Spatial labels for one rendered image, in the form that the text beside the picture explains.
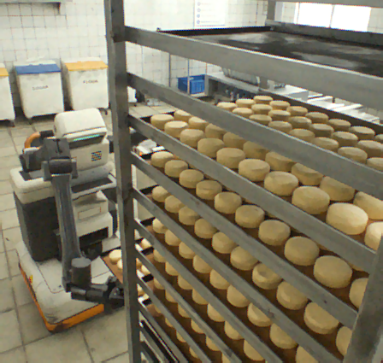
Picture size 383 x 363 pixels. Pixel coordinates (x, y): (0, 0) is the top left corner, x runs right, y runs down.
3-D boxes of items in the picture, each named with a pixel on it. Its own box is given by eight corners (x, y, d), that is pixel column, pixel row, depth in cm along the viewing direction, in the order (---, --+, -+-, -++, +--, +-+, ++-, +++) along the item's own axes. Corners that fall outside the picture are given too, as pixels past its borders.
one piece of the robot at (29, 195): (25, 257, 241) (-1, 136, 204) (103, 230, 271) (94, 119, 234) (40, 289, 217) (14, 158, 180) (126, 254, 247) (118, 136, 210)
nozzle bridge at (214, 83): (235, 111, 314) (238, 69, 299) (302, 138, 261) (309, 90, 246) (203, 117, 298) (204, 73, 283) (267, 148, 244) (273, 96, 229)
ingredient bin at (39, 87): (26, 126, 507) (16, 69, 474) (20, 114, 557) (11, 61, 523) (67, 121, 531) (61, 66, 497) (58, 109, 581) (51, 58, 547)
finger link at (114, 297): (134, 301, 110) (103, 296, 111) (135, 319, 113) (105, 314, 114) (141, 284, 116) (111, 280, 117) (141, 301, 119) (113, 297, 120)
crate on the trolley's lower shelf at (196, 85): (203, 84, 670) (203, 73, 661) (217, 90, 643) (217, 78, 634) (177, 89, 639) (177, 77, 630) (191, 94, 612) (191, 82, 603)
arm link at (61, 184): (73, 161, 134) (39, 163, 128) (76, 156, 129) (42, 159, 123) (91, 283, 127) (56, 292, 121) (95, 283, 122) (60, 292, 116)
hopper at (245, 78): (243, 72, 292) (244, 53, 286) (297, 87, 251) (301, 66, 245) (213, 75, 278) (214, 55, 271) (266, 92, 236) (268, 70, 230)
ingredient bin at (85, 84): (74, 120, 537) (67, 66, 503) (66, 108, 588) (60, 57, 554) (111, 115, 560) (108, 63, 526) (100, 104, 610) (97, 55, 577)
